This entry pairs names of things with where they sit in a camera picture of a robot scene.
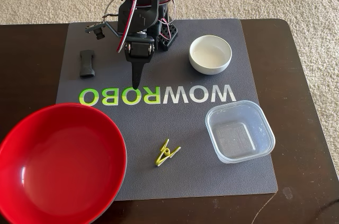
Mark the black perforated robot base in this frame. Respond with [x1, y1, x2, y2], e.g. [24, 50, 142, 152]
[156, 20, 180, 52]

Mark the dark grey plastic part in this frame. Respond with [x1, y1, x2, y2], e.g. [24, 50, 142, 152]
[79, 50, 95, 78]

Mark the small white bowl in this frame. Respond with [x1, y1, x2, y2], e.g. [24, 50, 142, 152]
[189, 35, 233, 76]

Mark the yellow-green clothespin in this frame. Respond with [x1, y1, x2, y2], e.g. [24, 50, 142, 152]
[155, 139, 182, 167]

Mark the red bowl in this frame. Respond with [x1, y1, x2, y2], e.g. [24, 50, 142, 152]
[0, 103, 127, 224]

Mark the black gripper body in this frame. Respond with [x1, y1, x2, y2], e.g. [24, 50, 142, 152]
[124, 32, 155, 58]

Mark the clear plastic container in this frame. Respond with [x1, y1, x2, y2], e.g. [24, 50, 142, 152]
[205, 100, 276, 165]

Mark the grey USB cable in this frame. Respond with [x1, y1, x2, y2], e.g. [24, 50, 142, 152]
[104, 0, 125, 23]

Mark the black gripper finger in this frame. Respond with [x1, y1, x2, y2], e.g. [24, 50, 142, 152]
[124, 43, 156, 90]

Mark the thin black camera cable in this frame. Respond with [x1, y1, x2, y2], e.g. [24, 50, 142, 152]
[102, 13, 120, 23]

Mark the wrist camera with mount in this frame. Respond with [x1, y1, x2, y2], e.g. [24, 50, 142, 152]
[84, 21, 125, 41]

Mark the grey WOWROBO mat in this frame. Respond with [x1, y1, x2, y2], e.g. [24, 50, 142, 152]
[55, 19, 279, 201]

